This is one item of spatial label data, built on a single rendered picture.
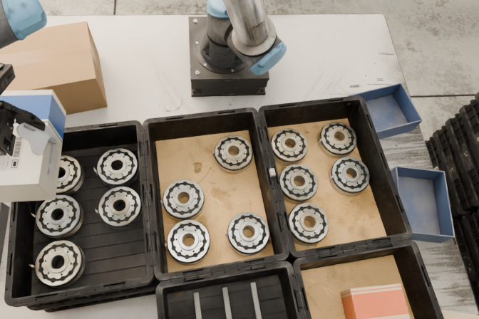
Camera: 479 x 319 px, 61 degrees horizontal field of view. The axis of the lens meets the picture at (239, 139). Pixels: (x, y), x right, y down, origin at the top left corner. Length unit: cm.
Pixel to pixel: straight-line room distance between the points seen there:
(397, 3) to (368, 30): 128
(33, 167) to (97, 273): 34
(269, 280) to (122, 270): 35
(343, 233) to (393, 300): 20
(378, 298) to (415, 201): 43
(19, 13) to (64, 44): 73
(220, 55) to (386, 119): 59
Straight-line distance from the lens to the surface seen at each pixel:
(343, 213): 111
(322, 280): 105
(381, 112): 145
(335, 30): 161
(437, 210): 137
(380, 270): 111
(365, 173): 114
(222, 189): 107
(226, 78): 127
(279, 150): 110
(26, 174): 82
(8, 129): 78
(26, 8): 61
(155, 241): 95
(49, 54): 132
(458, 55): 282
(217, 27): 117
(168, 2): 262
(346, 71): 150
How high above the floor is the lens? 184
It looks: 63 degrees down
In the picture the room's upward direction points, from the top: 10 degrees clockwise
